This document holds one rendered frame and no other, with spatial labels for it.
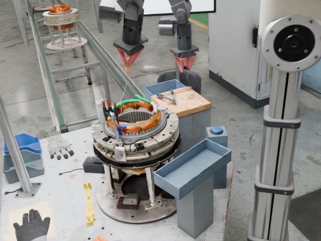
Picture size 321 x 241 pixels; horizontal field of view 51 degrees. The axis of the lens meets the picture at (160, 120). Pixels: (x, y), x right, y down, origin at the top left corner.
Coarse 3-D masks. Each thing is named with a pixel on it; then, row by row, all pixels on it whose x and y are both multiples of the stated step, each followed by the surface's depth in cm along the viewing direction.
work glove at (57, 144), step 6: (48, 138) 177; (54, 138) 176; (60, 138) 175; (48, 144) 170; (54, 144) 168; (60, 144) 168; (66, 144) 168; (48, 150) 166; (54, 150) 165; (60, 150) 165; (66, 150) 167; (72, 150) 164; (60, 156) 161; (66, 156) 160
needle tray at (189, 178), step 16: (208, 144) 116; (176, 160) 107; (192, 160) 112; (208, 160) 112; (224, 160) 108; (160, 176) 100; (176, 176) 106; (192, 176) 105; (208, 176) 104; (176, 192) 96; (192, 192) 104; (208, 192) 110; (192, 208) 108; (208, 208) 114; (192, 224) 111; (208, 224) 118
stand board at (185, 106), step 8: (152, 96) 148; (168, 96) 147; (176, 96) 146; (184, 96) 145; (200, 96) 144; (160, 104) 140; (168, 104) 140; (176, 104) 139; (184, 104) 139; (192, 104) 138; (200, 104) 138; (208, 104) 138; (176, 112) 133; (184, 112) 135; (192, 112) 136
